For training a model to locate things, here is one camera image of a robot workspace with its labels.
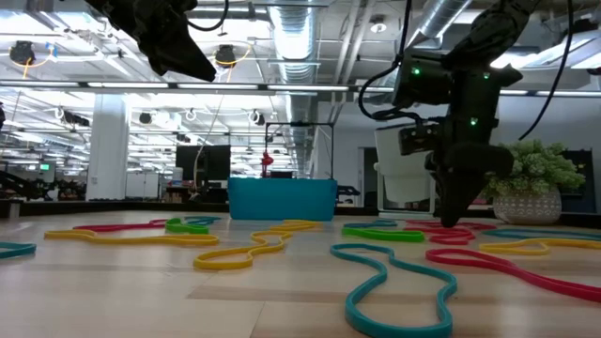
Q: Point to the red figure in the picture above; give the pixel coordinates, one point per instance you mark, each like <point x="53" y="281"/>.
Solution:
<point x="267" y="162"/>

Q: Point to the white cabinets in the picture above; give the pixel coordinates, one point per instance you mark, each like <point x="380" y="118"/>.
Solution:
<point x="141" y="185"/>

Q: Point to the white cup with ball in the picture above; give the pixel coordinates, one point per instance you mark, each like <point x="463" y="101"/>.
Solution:
<point x="399" y="183"/>

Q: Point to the silver ceiling duct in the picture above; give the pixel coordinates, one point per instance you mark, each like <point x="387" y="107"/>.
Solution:
<point x="293" y="37"/>
<point x="436" y="21"/>

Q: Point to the yellow rubber band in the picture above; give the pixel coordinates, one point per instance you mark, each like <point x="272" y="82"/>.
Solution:
<point x="507" y="247"/>
<point x="213" y="240"/>
<point x="300" y="224"/>
<point x="220" y="265"/>

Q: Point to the teal plastic bin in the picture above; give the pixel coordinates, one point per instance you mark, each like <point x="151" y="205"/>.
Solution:
<point x="282" y="199"/>

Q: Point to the teal rubber band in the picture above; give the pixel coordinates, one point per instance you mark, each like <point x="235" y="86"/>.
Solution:
<point x="211" y="219"/>
<point x="33" y="250"/>
<point x="351" y="307"/>
<point x="540" y="233"/>

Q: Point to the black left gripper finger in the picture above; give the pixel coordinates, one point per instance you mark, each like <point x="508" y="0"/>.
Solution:
<point x="183" y="58"/>

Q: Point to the dark blue panel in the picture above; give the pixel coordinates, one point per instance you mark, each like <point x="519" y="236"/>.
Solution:
<point x="582" y="157"/>

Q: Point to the black ceiling camera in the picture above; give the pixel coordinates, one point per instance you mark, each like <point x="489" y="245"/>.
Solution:
<point x="22" y="52"/>
<point x="225" y="55"/>

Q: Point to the white building pillar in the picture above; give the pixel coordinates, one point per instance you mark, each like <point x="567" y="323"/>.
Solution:
<point x="108" y="150"/>

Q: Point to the grey rubber band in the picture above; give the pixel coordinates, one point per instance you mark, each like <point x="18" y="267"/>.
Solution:
<point x="371" y="224"/>

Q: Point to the red books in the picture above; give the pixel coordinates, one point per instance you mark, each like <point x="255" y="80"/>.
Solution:
<point x="479" y="201"/>

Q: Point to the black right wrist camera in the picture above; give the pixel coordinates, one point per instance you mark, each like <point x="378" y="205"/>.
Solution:
<point x="420" y="138"/>

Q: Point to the black metal stand frame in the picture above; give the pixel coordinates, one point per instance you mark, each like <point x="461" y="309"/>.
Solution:
<point x="300" y="124"/>

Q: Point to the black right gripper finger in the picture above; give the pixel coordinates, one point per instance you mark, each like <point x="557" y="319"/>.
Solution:
<point x="455" y="206"/>

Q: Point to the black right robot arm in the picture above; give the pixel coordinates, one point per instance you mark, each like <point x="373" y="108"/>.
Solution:
<point x="493" y="28"/>

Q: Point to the black computer monitor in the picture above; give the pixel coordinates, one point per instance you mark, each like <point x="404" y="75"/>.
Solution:
<point x="216" y="164"/>

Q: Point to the green potted plant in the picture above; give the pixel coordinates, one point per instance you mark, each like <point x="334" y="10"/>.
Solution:
<point x="528" y="206"/>

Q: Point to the green exit sign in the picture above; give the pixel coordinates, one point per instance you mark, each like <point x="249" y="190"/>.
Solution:
<point x="44" y="166"/>

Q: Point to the green rubber band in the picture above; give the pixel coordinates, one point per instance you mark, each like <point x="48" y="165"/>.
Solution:
<point x="188" y="229"/>
<point x="385" y="236"/>

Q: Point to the red rubber band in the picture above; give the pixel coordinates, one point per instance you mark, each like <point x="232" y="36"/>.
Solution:
<point x="479" y="225"/>
<point x="516" y="272"/>
<point x="117" y="227"/>
<point x="451" y="240"/>

